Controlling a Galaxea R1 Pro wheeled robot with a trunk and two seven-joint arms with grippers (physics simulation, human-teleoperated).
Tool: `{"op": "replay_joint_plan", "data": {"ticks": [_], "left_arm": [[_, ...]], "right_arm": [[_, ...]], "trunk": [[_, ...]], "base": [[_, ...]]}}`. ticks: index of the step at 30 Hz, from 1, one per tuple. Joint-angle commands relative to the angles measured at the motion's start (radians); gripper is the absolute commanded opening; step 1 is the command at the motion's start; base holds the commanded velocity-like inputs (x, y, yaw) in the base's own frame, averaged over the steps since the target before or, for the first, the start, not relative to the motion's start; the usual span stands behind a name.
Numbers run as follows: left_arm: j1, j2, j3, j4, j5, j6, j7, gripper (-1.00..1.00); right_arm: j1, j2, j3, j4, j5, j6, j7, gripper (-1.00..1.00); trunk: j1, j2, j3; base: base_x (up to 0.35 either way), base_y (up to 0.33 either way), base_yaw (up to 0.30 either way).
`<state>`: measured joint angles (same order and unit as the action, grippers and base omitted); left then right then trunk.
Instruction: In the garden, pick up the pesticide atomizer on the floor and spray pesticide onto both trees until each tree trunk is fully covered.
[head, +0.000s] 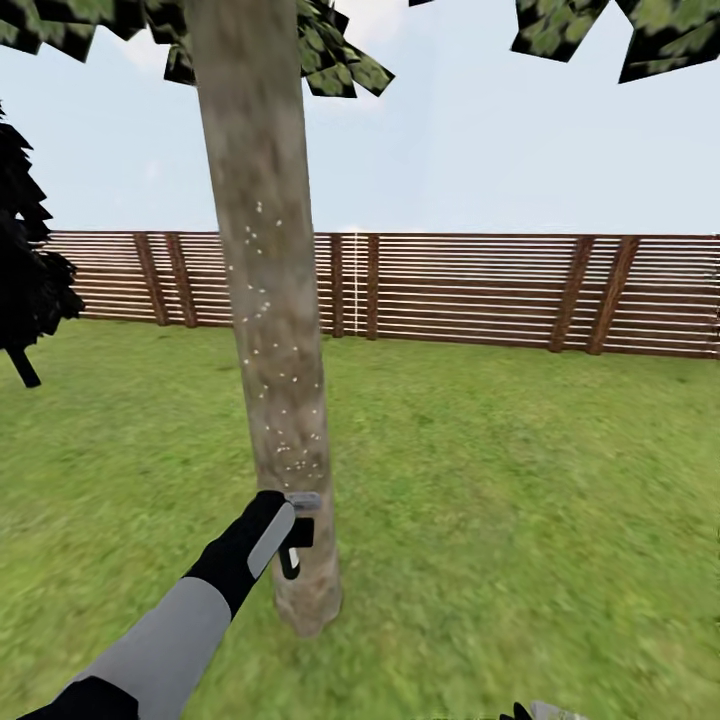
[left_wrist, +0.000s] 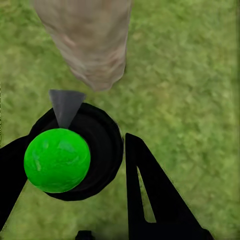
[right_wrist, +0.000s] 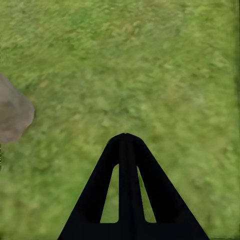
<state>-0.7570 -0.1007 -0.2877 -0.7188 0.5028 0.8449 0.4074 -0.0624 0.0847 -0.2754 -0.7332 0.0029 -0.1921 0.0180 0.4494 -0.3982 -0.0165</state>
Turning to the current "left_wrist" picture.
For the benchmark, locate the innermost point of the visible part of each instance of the tree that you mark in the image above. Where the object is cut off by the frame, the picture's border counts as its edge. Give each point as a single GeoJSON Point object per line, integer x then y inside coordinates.
{"type": "Point", "coordinates": [91, 35]}

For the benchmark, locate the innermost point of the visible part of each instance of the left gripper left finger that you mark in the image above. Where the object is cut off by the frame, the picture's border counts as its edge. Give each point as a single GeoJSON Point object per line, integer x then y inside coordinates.
{"type": "Point", "coordinates": [12, 176]}

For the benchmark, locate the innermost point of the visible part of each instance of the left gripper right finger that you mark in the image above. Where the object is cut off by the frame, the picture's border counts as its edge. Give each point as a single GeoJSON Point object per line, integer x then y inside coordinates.
{"type": "Point", "coordinates": [174, 220]}

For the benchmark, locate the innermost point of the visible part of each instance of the pesticide atomizer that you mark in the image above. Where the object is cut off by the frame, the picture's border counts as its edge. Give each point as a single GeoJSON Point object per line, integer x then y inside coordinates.
{"type": "Point", "coordinates": [74, 150]}

